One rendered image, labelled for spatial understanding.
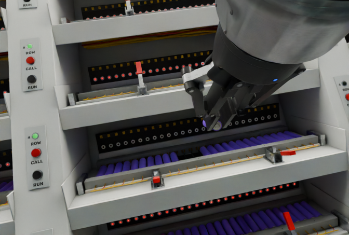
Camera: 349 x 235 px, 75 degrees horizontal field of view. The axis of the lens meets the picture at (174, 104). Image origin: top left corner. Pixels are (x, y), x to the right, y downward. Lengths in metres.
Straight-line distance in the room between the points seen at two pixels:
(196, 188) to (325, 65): 0.43
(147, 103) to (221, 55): 0.33
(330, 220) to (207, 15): 0.57
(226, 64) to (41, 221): 0.46
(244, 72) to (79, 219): 0.44
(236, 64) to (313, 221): 0.55
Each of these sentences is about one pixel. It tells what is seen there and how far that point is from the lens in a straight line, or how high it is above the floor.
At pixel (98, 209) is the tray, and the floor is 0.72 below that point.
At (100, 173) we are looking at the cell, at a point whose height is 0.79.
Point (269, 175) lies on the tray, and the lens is 0.55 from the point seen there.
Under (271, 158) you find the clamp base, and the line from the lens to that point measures 0.56.
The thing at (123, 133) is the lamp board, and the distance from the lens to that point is 0.65.
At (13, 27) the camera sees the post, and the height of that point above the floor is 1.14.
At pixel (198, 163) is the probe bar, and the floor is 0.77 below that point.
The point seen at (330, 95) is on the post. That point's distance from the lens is 0.64.
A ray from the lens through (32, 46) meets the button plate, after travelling 0.60.
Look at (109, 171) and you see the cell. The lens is 0.58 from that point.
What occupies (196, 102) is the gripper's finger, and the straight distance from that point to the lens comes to 0.26.
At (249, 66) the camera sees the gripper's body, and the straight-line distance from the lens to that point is 0.18.
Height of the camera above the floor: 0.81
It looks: 12 degrees up
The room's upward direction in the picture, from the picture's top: 11 degrees counter-clockwise
